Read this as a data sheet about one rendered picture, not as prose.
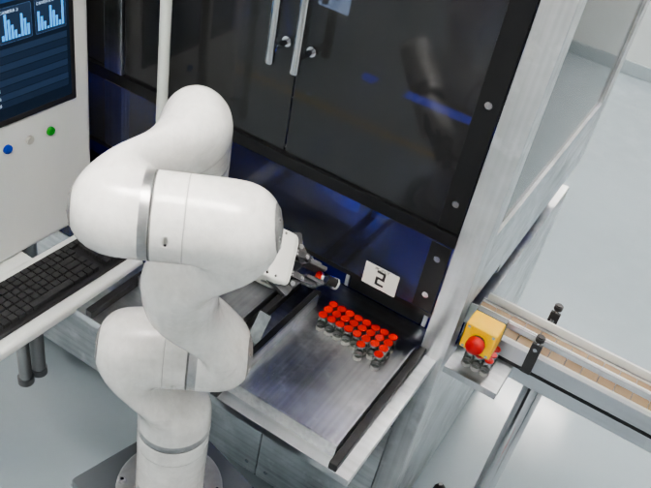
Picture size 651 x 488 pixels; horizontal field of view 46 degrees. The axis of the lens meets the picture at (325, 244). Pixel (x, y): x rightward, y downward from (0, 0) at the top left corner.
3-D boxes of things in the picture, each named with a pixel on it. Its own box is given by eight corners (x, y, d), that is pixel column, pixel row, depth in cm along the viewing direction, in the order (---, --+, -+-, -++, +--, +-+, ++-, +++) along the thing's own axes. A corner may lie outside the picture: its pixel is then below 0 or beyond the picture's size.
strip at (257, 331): (257, 328, 172) (260, 309, 168) (268, 335, 171) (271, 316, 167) (219, 365, 161) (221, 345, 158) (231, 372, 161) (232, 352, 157)
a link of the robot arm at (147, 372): (207, 456, 124) (219, 354, 109) (89, 448, 121) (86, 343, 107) (213, 398, 133) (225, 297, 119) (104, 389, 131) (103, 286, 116)
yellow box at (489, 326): (470, 327, 172) (480, 304, 168) (500, 343, 170) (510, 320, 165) (457, 346, 167) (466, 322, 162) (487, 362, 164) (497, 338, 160)
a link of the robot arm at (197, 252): (152, 325, 124) (252, 334, 126) (141, 397, 118) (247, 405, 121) (140, 140, 81) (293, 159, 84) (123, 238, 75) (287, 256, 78)
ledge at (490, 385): (465, 338, 184) (467, 332, 183) (514, 364, 180) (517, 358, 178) (441, 371, 174) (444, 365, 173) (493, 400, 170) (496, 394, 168)
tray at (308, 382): (315, 305, 181) (317, 294, 179) (411, 358, 172) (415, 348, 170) (226, 390, 156) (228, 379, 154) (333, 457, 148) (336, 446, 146)
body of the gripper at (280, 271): (233, 218, 137) (284, 241, 143) (219, 270, 133) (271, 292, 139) (255, 207, 131) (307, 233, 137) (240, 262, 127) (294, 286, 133)
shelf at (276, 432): (212, 221, 203) (213, 215, 202) (448, 348, 180) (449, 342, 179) (76, 316, 168) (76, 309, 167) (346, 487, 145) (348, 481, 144)
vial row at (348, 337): (318, 323, 176) (322, 309, 173) (386, 361, 170) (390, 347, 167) (313, 328, 174) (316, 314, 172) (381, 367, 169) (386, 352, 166)
